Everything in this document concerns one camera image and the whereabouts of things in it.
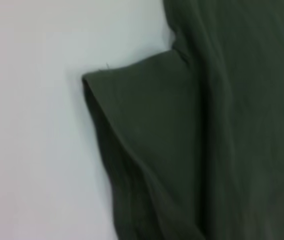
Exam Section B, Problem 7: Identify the dark green printed t-shirt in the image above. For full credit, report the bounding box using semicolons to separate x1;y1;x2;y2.
81;0;284;240

